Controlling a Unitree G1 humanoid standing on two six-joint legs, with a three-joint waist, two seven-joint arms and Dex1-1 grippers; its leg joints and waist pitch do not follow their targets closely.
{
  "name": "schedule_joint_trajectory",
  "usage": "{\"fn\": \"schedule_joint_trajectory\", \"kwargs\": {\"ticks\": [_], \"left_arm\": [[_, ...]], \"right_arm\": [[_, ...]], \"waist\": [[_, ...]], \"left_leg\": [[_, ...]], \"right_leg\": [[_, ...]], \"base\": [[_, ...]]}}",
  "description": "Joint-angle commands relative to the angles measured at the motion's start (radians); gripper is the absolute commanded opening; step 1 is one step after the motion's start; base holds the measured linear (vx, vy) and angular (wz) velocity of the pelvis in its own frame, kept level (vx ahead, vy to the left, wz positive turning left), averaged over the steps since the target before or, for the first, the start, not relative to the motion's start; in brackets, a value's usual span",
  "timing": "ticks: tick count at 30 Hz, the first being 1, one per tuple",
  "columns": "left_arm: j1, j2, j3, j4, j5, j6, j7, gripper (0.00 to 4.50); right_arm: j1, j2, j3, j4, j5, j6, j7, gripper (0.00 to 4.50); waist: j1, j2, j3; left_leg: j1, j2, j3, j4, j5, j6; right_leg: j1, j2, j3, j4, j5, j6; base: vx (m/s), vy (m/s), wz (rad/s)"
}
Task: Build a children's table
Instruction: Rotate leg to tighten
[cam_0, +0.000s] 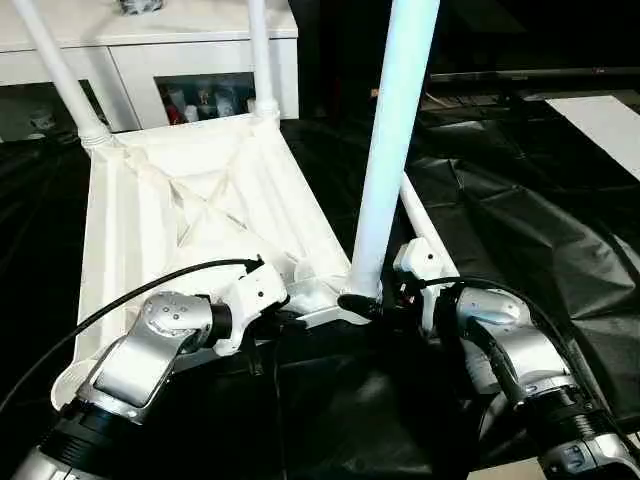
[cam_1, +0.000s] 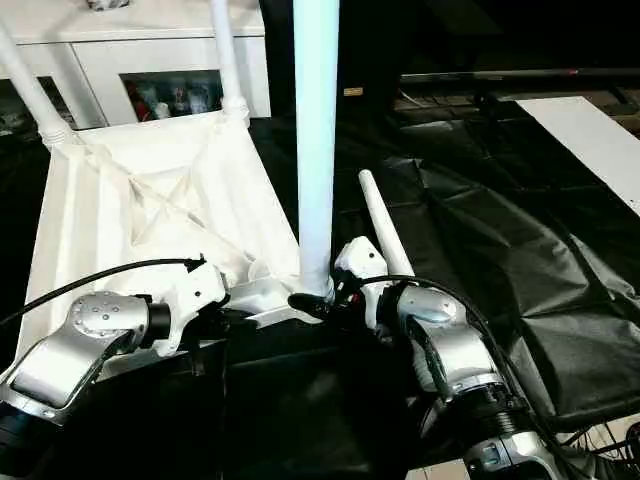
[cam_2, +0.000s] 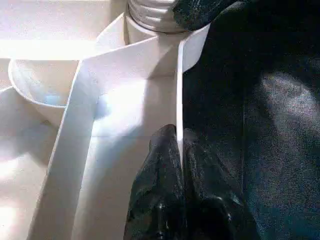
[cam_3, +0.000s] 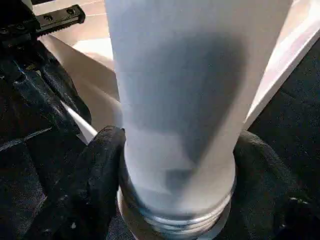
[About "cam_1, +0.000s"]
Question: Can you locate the white printed carton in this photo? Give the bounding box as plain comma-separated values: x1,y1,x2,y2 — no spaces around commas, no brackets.
172,84,191,117

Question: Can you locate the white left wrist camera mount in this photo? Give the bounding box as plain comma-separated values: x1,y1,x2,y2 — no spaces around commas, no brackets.
149,258,232,359

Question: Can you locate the white cabinet with glass doors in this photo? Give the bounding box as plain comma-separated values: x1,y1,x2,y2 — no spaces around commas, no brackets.
0,0,272,137

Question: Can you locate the small red figure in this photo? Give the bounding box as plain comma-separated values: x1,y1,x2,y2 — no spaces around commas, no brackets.
125,82,146,120

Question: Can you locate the black horizontal bar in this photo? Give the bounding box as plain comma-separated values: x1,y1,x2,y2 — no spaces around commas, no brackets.
399,68,640,84

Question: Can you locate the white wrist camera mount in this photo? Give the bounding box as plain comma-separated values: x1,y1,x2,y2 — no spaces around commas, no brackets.
333,236,404,331
149,258,232,359

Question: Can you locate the white plastic table top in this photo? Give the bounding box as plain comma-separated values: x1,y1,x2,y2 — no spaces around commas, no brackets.
14,110,334,374

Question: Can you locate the black plastic mat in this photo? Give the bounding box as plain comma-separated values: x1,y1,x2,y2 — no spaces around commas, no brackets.
0,102,640,480

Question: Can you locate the tall black cabinet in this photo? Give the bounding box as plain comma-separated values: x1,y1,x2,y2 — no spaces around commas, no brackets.
259,0,404,119

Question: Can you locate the white plastic table leg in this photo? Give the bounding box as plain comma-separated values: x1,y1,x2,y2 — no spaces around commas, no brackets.
357,168,417,280
208,0,250,129
291,0,342,302
0,19,77,146

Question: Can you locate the white flat board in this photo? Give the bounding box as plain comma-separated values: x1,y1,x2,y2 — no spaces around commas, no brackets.
514,95,640,217

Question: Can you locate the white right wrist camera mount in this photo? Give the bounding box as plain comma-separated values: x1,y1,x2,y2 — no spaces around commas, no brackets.
333,236,404,331

